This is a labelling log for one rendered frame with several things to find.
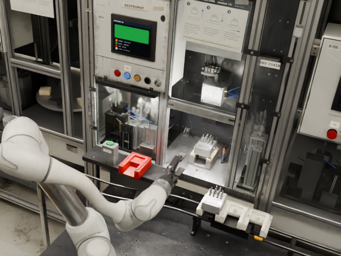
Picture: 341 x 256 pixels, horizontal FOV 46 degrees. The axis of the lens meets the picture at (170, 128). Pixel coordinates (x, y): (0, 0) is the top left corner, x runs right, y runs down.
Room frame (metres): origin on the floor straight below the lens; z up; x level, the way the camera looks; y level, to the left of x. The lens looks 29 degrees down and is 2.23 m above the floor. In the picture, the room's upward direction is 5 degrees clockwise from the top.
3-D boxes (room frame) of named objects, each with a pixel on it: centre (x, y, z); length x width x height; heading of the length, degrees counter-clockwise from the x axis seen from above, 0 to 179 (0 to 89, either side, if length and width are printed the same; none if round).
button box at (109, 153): (1.89, 0.33, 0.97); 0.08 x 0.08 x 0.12; 68
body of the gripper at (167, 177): (1.46, -0.01, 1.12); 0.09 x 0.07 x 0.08; 158
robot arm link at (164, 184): (1.39, 0.02, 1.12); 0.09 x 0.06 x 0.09; 68
